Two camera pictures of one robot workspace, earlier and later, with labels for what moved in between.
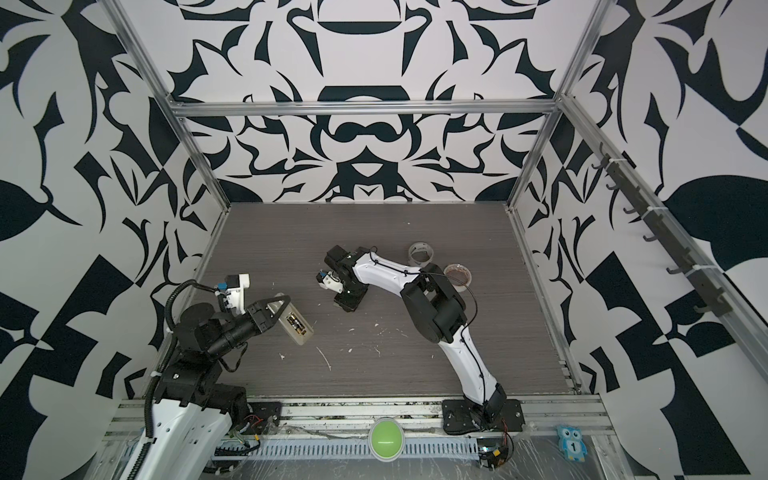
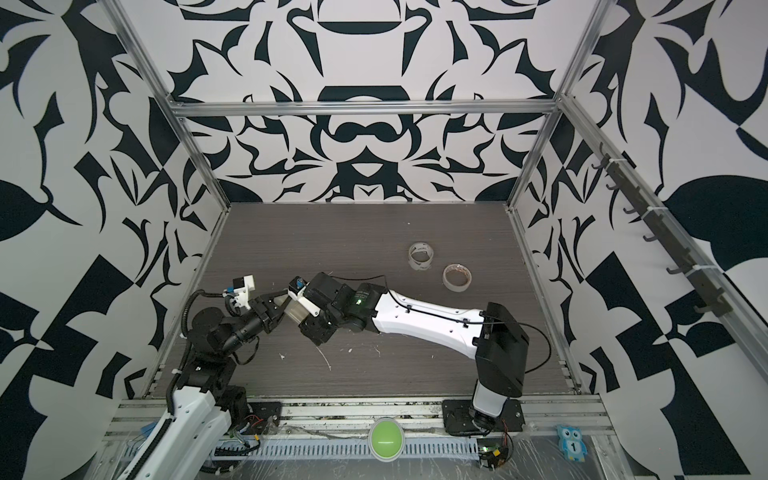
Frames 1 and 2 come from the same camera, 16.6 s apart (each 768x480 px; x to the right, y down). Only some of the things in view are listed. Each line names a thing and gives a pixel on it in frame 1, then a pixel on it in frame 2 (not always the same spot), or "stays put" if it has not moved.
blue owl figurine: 571,442 stays put
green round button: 386,439 stays put
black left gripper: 261,318 stays put
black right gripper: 348,306 -> 314,330
